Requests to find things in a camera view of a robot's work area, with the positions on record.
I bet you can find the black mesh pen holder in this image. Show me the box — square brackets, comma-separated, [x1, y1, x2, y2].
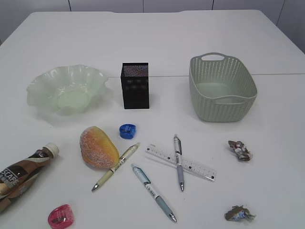
[121, 62, 150, 109]

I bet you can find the paper ball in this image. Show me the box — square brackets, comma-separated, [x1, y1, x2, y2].
[224, 205, 256, 221]
[228, 140, 253, 161]

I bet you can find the clear plastic ruler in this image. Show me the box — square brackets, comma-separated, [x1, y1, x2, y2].
[145, 144, 217, 181]

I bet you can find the grey retractable pen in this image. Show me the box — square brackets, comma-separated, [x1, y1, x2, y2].
[173, 134, 184, 192]

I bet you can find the blue retractable pen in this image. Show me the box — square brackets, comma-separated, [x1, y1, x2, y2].
[131, 164, 177, 223]

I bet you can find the blue pencil sharpener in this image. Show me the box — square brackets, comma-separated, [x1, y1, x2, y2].
[119, 124, 136, 139]

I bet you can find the pink pencil sharpener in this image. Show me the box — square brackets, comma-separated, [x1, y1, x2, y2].
[48, 204, 74, 229]

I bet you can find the green plastic woven basket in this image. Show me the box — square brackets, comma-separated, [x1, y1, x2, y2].
[189, 53, 257, 123]

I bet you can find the beige retractable pen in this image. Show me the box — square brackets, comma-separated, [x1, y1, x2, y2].
[91, 142, 141, 192]

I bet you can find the brown Nescafe coffee bottle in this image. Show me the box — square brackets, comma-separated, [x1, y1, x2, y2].
[0, 143, 59, 212]

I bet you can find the sugared orange bread bun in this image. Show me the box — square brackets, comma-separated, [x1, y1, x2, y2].
[80, 126, 120, 168]

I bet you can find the green wavy glass plate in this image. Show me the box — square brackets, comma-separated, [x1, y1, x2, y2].
[27, 64, 108, 115]

